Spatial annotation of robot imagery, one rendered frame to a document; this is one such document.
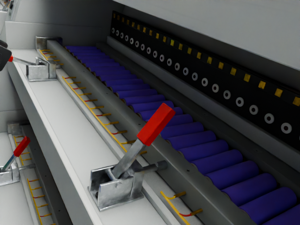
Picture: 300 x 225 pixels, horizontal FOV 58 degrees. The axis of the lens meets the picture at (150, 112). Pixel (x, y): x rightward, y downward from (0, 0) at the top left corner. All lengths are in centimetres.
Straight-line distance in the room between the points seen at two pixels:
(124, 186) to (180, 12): 14
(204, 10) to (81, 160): 17
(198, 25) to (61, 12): 45
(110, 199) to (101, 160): 6
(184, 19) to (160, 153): 12
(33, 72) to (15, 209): 21
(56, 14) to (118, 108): 33
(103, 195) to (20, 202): 29
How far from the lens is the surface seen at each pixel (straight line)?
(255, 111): 32
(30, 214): 48
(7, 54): 42
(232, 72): 34
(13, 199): 51
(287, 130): 31
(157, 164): 24
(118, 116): 32
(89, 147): 29
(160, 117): 21
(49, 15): 60
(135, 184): 23
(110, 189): 22
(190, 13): 19
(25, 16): 59
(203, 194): 22
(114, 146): 28
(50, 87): 42
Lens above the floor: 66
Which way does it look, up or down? 15 degrees down
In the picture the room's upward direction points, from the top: 25 degrees clockwise
